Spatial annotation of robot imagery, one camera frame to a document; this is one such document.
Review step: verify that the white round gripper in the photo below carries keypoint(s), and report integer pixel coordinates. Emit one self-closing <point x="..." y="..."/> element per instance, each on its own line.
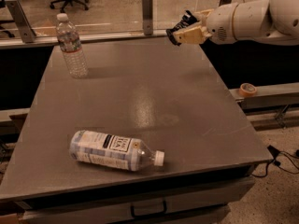
<point x="219" y="26"/>

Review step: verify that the dark blue rxbar wrapper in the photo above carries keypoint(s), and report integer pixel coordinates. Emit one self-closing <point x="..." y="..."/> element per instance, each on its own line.
<point x="186" y="20"/>

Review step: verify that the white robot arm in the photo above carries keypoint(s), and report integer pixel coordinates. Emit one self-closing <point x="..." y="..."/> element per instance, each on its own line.
<point x="272" y="22"/>

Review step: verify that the clear upright water bottle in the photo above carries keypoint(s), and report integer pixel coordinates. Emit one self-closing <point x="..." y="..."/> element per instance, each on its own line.
<point x="71" y="47"/>

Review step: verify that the lying blue label tea bottle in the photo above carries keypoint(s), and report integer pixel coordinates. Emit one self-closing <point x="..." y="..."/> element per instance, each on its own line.
<point x="113" y="151"/>

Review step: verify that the orange tape roll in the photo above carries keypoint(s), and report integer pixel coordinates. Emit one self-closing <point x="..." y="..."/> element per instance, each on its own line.
<point x="247" y="90"/>

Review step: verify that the grey table drawer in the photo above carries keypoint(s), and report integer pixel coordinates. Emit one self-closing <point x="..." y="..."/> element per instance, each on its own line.
<point x="204" y="204"/>

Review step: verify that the middle metal glass bracket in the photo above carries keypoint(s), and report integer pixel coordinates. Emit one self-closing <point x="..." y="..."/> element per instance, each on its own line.
<point x="147" y="14"/>

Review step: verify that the metal side rail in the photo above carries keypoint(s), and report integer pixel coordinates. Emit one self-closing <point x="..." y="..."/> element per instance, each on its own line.
<point x="269" y="96"/>

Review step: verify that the left metal glass bracket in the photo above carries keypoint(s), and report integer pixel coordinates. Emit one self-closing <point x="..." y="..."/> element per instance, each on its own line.
<point x="26" y="32"/>

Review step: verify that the black drawer handle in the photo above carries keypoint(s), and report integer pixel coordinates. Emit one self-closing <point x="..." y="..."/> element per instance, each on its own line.
<point x="148" y="210"/>

